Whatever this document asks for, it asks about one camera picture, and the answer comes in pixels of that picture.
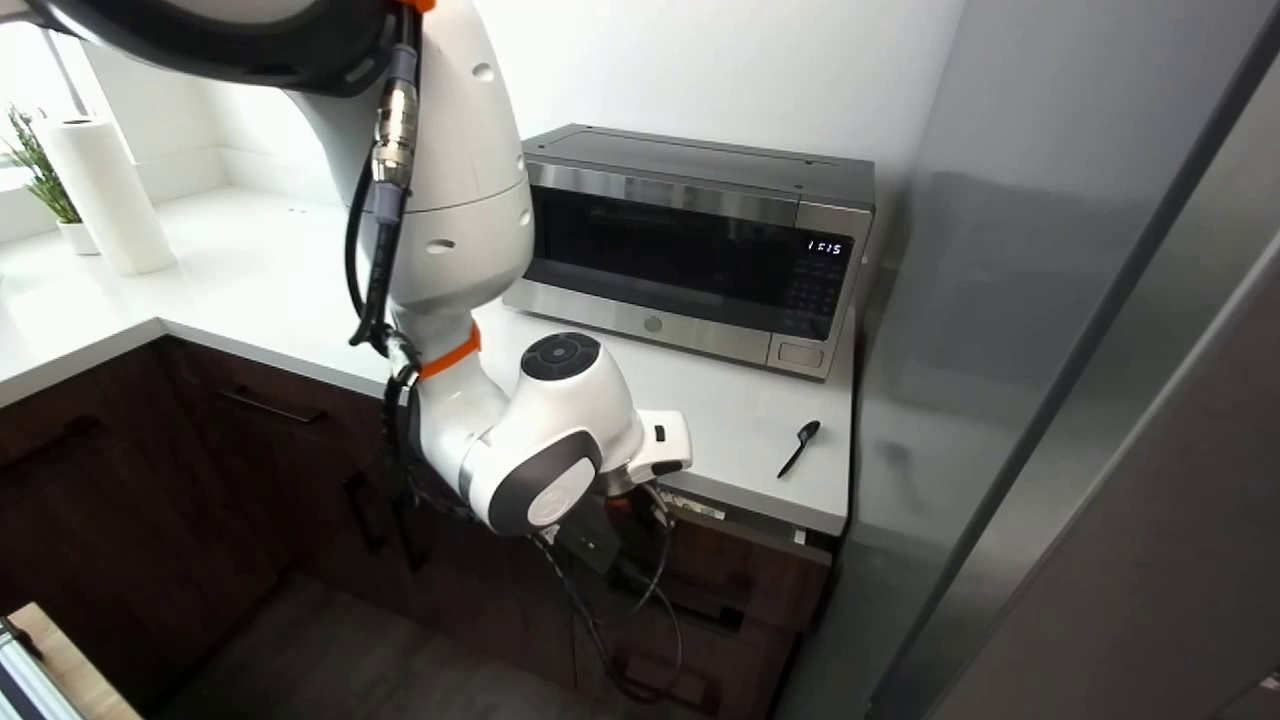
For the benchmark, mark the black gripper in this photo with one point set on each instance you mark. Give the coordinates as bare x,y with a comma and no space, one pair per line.
598,542

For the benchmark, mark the wood-front drawer white inside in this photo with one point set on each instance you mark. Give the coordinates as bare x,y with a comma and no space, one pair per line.
775,583

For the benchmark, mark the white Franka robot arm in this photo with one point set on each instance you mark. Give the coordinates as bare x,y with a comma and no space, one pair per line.
452,201

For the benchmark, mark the black pen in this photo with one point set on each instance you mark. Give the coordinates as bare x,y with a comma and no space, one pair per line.
796,450

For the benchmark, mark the stainless steel microwave oven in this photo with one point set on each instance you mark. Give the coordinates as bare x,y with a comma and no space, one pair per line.
694,263

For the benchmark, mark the dark wood base cabinet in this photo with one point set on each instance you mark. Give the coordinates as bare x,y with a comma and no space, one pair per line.
161,520

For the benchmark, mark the grey stainless refrigerator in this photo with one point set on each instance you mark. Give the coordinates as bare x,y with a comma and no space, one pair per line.
1043,401

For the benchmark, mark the wooden robot cart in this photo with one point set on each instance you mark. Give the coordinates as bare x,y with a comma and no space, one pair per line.
65,665

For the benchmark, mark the white paper towel roll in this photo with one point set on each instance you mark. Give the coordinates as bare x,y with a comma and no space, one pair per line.
112,194

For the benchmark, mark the white plant pot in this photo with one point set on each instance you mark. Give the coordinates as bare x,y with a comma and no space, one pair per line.
82,239

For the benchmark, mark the small green plant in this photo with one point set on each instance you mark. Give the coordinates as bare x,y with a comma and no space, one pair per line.
37,167

